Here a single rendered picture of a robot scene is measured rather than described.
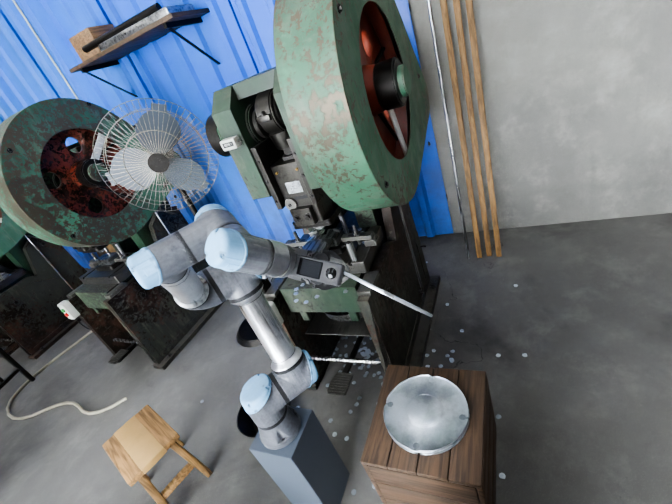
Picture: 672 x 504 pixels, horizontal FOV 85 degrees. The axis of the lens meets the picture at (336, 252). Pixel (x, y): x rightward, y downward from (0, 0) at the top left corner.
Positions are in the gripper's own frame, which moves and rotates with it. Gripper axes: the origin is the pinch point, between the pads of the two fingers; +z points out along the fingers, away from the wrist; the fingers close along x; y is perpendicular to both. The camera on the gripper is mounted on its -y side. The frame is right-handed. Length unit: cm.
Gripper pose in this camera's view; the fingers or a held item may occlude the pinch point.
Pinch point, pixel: (347, 274)
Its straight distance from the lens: 90.2
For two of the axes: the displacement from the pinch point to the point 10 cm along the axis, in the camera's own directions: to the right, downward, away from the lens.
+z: 6.6, 1.8, 7.3
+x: -2.1, 9.8, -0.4
